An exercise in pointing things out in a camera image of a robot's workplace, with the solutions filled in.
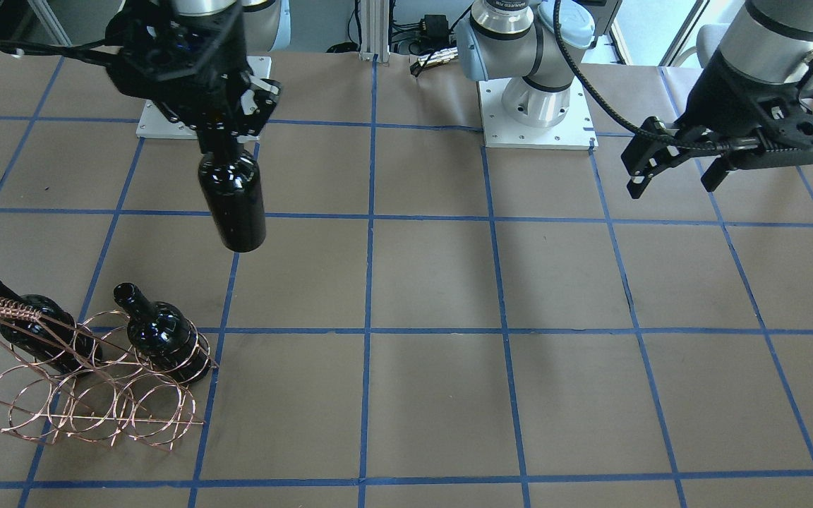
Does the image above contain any dark wine bottle in basket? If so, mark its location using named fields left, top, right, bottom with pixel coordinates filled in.
left=113, top=282, right=212, bottom=385

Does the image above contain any aluminium frame post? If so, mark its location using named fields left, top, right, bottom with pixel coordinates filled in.
left=354, top=0, right=392, bottom=66

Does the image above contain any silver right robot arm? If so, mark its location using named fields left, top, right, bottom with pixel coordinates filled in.
left=106, top=1, right=289, bottom=154

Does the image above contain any copper wire wine basket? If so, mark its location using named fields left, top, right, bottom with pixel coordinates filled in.
left=0, top=297, right=205, bottom=452

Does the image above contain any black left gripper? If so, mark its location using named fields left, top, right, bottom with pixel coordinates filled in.
left=620, top=51, right=813, bottom=199

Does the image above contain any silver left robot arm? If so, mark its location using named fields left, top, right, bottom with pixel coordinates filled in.
left=454, top=1, right=813, bottom=199

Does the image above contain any dark wine bottle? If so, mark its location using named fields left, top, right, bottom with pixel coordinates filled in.
left=197, top=130, right=267, bottom=252
left=113, top=282, right=212, bottom=385

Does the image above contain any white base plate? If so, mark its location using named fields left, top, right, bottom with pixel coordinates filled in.
left=478, top=78, right=599, bottom=150

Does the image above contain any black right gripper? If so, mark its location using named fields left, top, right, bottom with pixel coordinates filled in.
left=104, top=0, right=283, bottom=153

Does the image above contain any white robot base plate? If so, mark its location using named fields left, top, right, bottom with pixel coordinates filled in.
left=135, top=55, right=283, bottom=143

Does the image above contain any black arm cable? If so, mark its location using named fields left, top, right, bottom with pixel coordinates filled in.
left=552, top=0, right=767, bottom=152

